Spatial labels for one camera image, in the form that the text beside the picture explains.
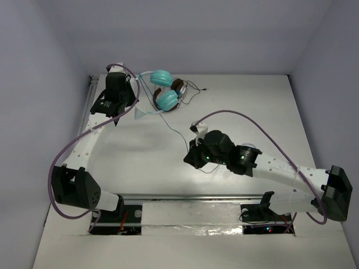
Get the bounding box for teal headphones with cable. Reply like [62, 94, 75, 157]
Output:
[134, 69, 222, 174]

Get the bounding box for purple cable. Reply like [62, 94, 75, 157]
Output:
[195, 109, 328, 234]
[48, 63, 141, 233]

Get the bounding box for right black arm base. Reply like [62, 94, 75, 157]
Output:
[238, 191, 295, 235]

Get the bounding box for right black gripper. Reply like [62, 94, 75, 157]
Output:
[184, 136, 228, 170]

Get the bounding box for brown headphones with cable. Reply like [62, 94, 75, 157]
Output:
[153, 78, 207, 113]

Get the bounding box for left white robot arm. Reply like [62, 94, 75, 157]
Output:
[48, 67, 139, 221]

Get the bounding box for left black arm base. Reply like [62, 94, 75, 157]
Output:
[89, 196, 142, 235]

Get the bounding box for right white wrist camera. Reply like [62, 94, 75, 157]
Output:
[190, 122, 208, 146]

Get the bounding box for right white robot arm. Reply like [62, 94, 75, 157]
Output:
[183, 130, 353, 222]

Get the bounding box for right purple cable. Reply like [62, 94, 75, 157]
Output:
[195, 109, 328, 234]

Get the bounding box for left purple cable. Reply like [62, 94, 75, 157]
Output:
[48, 63, 141, 233]

